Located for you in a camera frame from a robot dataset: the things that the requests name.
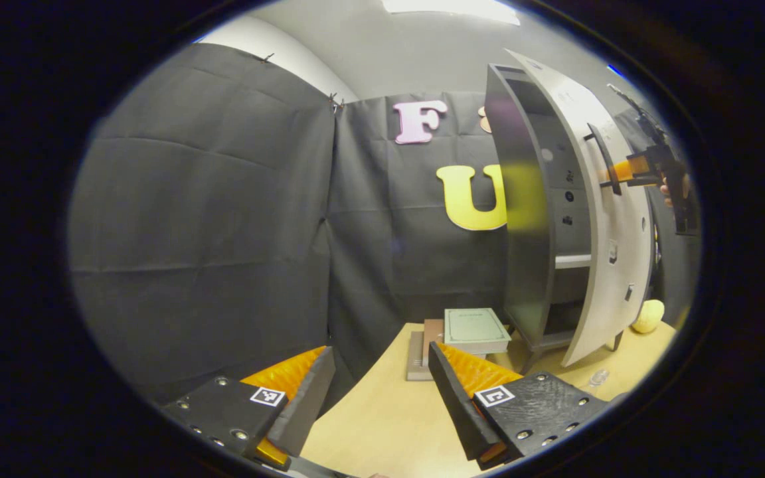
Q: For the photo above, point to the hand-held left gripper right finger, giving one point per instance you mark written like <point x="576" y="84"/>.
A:
<point x="455" y="411"/>

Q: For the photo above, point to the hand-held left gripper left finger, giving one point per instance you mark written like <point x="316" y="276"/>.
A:
<point x="306" y="408"/>

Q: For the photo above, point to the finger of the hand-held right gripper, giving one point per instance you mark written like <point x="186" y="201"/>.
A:
<point x="621" y="171"/>

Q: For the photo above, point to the light grey cabinet door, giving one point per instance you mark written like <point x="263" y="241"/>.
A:
<point x="611" y="265"/>

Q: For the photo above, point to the dark grey cabinet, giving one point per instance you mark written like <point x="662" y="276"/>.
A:
<point x="522" y="265"/>

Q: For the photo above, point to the brown book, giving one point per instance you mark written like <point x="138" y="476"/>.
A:
<point x="432" y="332"/>

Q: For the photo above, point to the yellow toy fruit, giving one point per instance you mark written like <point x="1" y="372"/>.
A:
<point x="649" y="317"/>

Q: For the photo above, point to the black backdrop cloth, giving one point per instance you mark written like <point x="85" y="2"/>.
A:
<point x="210" y="219"/>

